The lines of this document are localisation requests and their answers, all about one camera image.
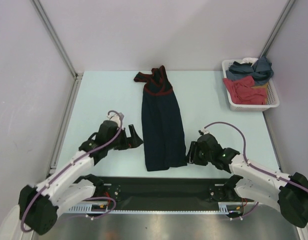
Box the navy jersey tank top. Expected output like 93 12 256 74
133 65 187 172

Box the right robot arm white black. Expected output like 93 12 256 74
186 133 308 228

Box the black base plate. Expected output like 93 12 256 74
100 176 250 204

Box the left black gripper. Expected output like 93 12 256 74
106 124 143 151

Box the blue-grey tank top in basket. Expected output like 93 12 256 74
225 56 274 86

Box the right aluminium frame post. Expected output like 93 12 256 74
259 0 298 57

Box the white plastic laundry basket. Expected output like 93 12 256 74
221 58 281 112

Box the red tank top in basket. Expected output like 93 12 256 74
223 76 268 105

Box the aluminium frame post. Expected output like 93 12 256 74
259 0 298 57
28 0 84 81

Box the white cloth in basket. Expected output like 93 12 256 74
240 57 259 65

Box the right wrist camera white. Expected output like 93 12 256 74
198 128 210 136

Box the white slotted cable duct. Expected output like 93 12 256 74
65 200 243 215

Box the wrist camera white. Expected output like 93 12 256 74
198 128 210 136
107 112 124 126

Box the left aluminium frame post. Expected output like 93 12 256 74
28 0 84 81

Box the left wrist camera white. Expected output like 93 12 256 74
107 112 124 126

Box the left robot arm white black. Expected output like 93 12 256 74
18 120 143 235

